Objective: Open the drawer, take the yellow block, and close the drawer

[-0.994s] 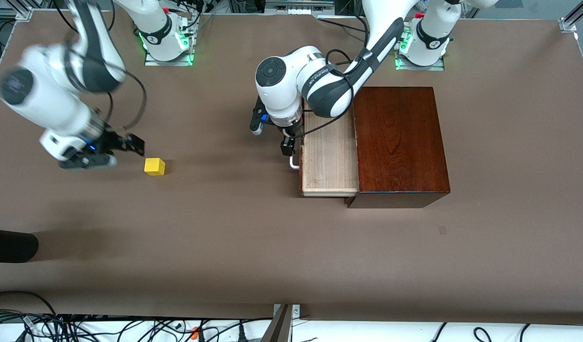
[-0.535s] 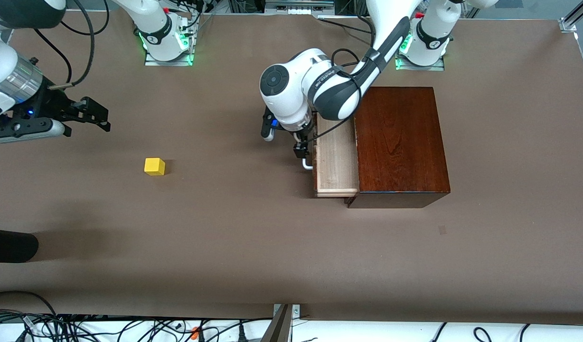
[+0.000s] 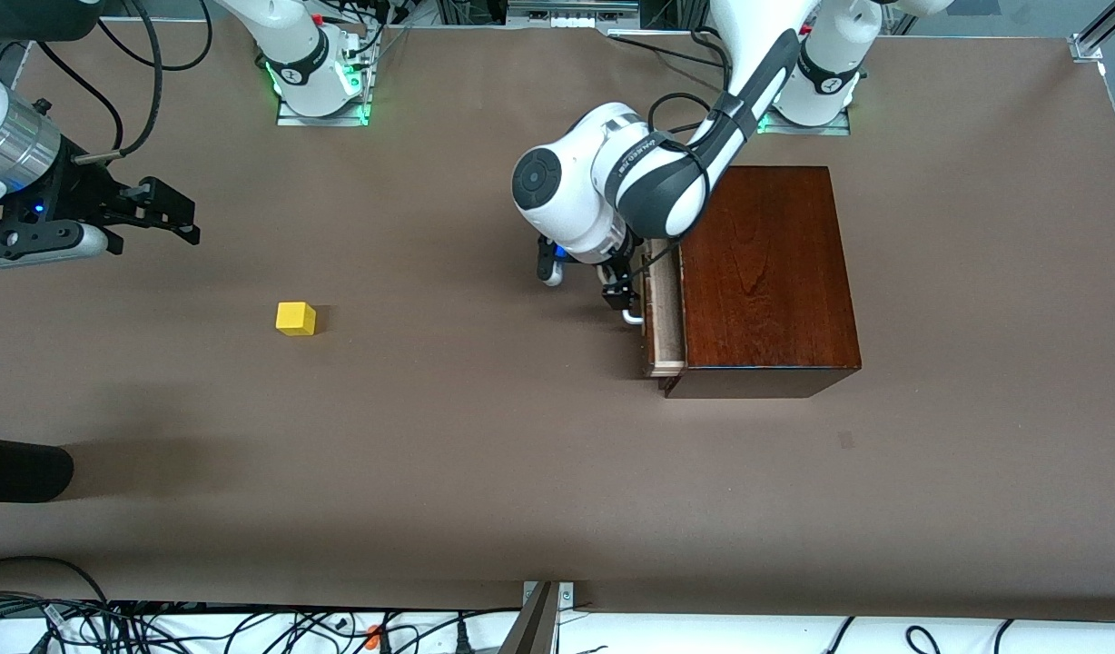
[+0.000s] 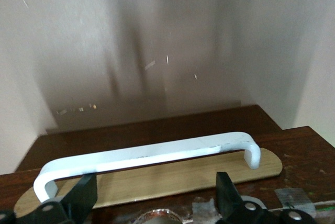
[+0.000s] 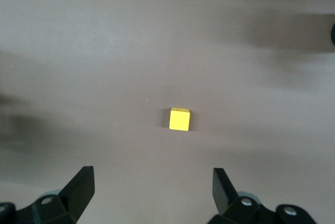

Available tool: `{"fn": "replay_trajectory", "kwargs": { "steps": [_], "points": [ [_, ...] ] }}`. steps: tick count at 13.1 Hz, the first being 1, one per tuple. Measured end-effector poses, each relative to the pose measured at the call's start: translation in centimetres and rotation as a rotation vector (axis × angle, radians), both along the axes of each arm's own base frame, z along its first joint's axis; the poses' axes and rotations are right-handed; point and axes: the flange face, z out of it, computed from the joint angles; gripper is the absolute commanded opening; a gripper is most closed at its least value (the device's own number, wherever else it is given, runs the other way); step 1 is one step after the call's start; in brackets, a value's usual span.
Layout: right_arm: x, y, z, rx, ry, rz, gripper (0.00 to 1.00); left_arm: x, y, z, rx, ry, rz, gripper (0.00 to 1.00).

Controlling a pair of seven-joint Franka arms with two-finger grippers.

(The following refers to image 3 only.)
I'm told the silver metal bracket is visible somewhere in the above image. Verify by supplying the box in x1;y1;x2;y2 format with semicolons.
522;580;577;609

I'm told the black rounded cylinder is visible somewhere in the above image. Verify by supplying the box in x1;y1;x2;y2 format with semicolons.
0;436;75;504

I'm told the large black cable loop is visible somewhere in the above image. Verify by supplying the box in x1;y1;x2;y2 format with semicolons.
0;555;113;628

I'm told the thin black table cable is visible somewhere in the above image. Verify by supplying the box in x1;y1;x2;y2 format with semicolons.
607;35;731;72

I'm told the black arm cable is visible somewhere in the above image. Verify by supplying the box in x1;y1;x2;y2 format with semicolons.
31;0;166;164
644;27;736;273

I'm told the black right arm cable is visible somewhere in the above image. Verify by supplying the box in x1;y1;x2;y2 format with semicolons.
31;0;166;164

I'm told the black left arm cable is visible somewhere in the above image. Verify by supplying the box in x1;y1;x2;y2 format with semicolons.
644;27;736;273

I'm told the white power strip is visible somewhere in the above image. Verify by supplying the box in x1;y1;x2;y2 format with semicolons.
507;0;641;29

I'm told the black looped cable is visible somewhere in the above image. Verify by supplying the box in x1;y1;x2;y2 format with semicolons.
94;0;215;73

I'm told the yellow block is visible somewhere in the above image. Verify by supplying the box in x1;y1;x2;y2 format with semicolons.
275;301;318;338

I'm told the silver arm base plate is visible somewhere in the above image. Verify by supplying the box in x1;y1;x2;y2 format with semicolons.
275;36;373;128
759;107;853;137

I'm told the wooden drawer with white handle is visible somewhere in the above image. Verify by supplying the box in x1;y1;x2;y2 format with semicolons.
622;241;688;379

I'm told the dark grey metal beam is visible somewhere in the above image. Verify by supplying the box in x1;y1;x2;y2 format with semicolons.
498;581;560;654

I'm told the dark brown wooden cabinet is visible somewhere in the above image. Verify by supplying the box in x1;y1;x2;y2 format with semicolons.
659;165;863;400

